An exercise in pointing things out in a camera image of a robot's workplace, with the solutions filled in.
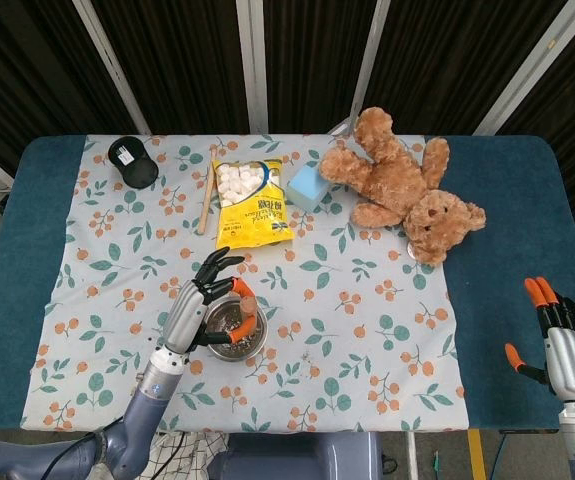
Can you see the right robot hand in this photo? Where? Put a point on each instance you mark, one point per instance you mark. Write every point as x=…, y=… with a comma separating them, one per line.
x=574, y=365

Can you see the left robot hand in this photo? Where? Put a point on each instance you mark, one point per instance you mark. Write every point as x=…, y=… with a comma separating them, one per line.
x=184, y=320

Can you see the wooden rolling pin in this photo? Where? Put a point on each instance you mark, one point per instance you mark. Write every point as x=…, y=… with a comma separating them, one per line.
x=248, y=305

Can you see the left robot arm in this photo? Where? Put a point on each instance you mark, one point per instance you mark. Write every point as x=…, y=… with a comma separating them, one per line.
x=144, y=415

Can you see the steel bowl with crushed nuts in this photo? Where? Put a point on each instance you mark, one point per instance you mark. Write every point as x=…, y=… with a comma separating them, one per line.
x=242, y=350

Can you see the thin wooden stick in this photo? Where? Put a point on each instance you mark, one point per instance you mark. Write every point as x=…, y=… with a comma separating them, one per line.
x=207, y=195

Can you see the yellow marshmallow bag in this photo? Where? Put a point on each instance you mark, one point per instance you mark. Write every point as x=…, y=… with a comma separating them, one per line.
x=254, y=215

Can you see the floral tablecloth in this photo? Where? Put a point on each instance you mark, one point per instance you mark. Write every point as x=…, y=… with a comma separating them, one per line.
x=317, y=310

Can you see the white checkered cloth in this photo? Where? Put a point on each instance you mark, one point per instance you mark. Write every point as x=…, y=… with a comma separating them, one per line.
x=192, y=457

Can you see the black plastic cup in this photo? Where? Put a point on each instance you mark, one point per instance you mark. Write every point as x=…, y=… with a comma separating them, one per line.
x=129, y=160

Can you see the grey-blue robot torso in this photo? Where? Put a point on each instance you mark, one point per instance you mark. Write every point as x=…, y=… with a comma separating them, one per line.
x=297, y=457

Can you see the teal table cover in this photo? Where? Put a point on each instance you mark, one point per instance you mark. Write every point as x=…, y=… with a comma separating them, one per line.
x=507, y=200

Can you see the blue sponge block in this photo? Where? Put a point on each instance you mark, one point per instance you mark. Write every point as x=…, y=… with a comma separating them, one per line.
x=307, y=187

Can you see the brown teddy bear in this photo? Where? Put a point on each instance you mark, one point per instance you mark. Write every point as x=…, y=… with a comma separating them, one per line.
x=397, y=175

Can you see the white frame bar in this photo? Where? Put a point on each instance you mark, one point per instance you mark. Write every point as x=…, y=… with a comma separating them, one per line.
x=362, y=65
x=112, y=65
x=253, y=65
x=527, y=75

